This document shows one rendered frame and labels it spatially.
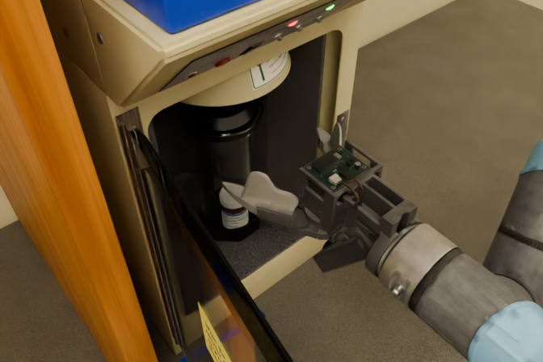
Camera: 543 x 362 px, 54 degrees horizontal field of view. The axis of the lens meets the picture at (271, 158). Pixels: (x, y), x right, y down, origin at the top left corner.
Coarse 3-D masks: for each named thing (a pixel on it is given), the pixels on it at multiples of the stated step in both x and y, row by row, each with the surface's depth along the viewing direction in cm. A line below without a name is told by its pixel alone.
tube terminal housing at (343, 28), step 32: (64, 0) 41; (64, 32) 45; (320, 32) 58; (352, 32) 62; (64, 64) 50; (96, 64) 42; (256, 64) 54; (352, 64) 66; (96, 96) 46; (160, 96) 48; (96, 128) 52; (96, 160) 59; (128, 192) 53; (128, 224) 61; (128, 256) 70; (288, 256) 83; (256, 288) 82; (160, 320) 73
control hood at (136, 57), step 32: (96, 0) 36; (288, 0) 36; (320, 0) 39; (352, 0) 50; (96, 32) 39; (128, 32) 34; (160, 32) 32; (192, 32) 32; (224, 32) 33; (256, 32) 38; (128, 64) 36; (160, 64) 33; (128, 96) 40
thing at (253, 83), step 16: (272, 64) 60; (288, 64) 63; (240, 80) 58; (256, 80) 58; (272, 80) 60; (192, 96) 58; (208, 96) 58; (224, 96) 58; (240, 96) 58; (256, 96) 59
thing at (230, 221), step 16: (256, 112) 69; (192, 128) 67; (240, 128) 67; (256, 128) 69; (192, 144) 72; (208, 144) 69; (224, 144) 68; (240, 144) 69; (256, 144) 73; (208, 160) 71; (224, 160) 70; (240, 160) 71; (256, 160) 75; (208, 176) 73; (224, 176) 72; (240, 176) 73; (208, 192) 76; (224, 192) 75; (208, 208) 78; (224, 208) 77; (240, 208) 78; (224, 224) 79; (240, 224) 80
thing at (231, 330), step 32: (160, 192) 41; (160, 224) 47; (192, 224) 37; (192, 256) 39; (192, 288) 44; (224, 288) 33; (192, 320) 51; (224, 320) 37; (256, 320) 32; (192, 352) 62; (256, 352) 31
